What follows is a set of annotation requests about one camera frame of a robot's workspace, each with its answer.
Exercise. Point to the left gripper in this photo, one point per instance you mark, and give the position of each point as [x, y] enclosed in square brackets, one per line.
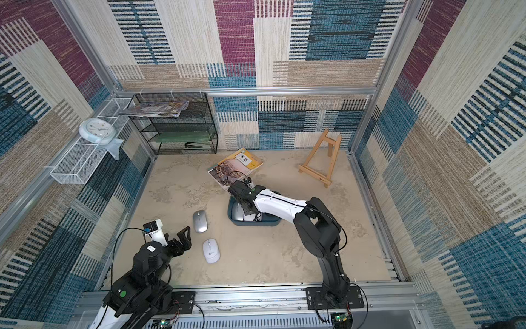
[185, 243]

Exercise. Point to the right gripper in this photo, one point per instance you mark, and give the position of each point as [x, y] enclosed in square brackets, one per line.
[239, 189]

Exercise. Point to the silver slim mouse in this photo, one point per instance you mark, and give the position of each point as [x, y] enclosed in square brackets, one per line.
[200, 221]

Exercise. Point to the white ribbed mouse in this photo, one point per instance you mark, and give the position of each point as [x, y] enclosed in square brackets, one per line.
[211, 251]

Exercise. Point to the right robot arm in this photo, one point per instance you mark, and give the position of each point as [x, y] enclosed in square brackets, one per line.
[318, 230]

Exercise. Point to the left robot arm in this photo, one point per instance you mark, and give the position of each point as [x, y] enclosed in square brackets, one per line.
[141, 293]

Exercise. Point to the silver mouse in box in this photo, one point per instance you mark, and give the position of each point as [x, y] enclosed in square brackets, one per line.
[237, 213]

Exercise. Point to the white mouse in box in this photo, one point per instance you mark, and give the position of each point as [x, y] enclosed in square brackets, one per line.
[256, 217]

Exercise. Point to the teal plastic storage box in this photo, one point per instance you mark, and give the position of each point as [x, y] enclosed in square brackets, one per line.
[267, 219]

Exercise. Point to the yellow textbook on table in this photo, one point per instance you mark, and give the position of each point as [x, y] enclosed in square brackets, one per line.
[236, 166]

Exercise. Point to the small wooden easel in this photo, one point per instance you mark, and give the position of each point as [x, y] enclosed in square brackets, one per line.
[321, 161]

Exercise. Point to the magazine on shelf top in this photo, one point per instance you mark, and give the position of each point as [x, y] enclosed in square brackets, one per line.
[172, 109]

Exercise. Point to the white round clock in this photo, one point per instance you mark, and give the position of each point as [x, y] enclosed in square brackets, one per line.
[97, 131]

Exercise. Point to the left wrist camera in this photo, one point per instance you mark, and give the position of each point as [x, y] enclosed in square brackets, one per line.
[154, 231]

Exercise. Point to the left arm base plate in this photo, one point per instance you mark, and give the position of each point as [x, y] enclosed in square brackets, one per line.
[182, 303]

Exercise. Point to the black wire mesh shelf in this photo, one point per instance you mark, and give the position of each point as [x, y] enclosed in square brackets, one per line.
[192, 132]

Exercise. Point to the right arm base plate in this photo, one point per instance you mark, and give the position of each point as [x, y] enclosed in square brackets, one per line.
[318, 298]

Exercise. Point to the white wire wall basket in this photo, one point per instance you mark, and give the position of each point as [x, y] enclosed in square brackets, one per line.
[80, 161]

